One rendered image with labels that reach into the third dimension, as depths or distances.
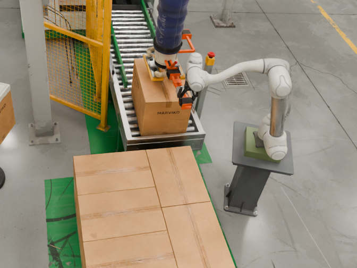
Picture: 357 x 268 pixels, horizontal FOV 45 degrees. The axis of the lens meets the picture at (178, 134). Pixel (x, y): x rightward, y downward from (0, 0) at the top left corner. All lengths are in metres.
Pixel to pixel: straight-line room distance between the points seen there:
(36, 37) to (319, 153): 3.12
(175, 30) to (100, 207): 1.43
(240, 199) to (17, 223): 1.93
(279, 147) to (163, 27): 1.24
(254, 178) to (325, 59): 3.18
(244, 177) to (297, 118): 1.72
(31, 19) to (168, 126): 1.39
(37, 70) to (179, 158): 1.44
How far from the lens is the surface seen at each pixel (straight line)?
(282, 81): 2.88
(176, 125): 3.74
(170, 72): 3.40
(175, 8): 3.27
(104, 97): 4.30
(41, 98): 4.17
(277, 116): 3.11
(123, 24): 5.23
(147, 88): 3.63
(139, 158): 3.60
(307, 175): 4.69
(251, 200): 4.01
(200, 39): 6.20
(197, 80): 2.78
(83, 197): 3.33
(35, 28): 3.75
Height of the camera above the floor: 3.21
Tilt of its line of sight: 44 degrees down
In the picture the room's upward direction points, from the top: 12 degrees clockwise
